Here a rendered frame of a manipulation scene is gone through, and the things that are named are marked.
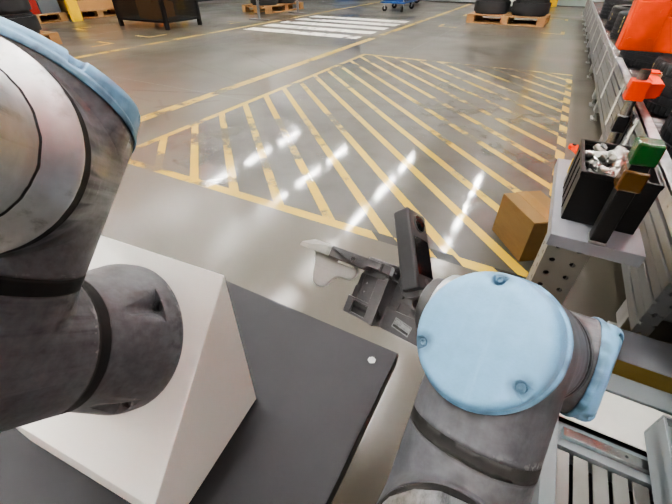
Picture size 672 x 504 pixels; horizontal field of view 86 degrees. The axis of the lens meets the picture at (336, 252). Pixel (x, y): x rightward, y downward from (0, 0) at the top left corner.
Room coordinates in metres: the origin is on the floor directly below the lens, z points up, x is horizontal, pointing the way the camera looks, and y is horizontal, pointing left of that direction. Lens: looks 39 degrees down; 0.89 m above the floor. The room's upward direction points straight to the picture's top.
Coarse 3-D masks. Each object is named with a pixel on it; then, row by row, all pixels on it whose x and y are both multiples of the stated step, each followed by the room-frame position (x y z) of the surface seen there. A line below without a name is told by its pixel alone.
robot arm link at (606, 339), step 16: (592, 320) 0.21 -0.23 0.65; (592, 336) 0.19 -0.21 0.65; (608, 336) 0.19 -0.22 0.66; (592, 352) 0.17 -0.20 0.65; (608, 352) 0.17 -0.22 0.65; (592, 368) 0.17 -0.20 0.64; (608, 368) 0.16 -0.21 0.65; (592, 384) 0.16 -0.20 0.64; (576, 400) 0.15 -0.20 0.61; (592, 400) 0.15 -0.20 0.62; (576, 416) 0.15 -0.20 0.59; (592, 416) 0.15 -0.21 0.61
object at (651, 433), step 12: (660, 420) 0.36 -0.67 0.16; (648, 432) 0.36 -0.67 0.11; (660, 432) 0.34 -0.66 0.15; (648, 444) 0.34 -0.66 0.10; (660, 444) 0.32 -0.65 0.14; (648, 456) 0.32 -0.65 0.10; (660, 456) 0.30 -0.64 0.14; (660, 468) 0.28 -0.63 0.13; (660, 480) 0.26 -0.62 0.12; (660, 492) 0.25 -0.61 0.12
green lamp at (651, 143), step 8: (640, 136) 0.61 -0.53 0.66; (640, 144) 0.59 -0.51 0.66; (648, 144) 0.58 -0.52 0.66; (656, 144) 0.58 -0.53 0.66; (664, 144) 0.58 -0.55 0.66; (632, 152) 0.60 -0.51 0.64; (640, 152) 0.58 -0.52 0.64; (648, 152) 0.58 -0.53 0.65; (656, 152) 0.57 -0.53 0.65; (664, 152) 0.57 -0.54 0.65; (632, 160) 0.58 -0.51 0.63; (640, 160) 0.58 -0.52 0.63; (648, 160) 0.57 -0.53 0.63; (656, 160) 0.57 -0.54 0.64
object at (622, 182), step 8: (624, 168) 0.60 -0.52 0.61; (616, 176) 0.61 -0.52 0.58; (624, 176) 0.58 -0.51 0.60; (632, 176) 0.58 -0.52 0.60; (640, 176) 0.57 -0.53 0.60; (648, 176) 0.57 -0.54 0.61; (616, 184) 0.59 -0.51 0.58; (624, 184) 0.58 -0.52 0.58; (632, 184) 0.58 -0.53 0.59; (640, 184) 0.57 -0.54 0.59; (632, 192) 0.57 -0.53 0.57; (640, 192) 0.57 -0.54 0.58
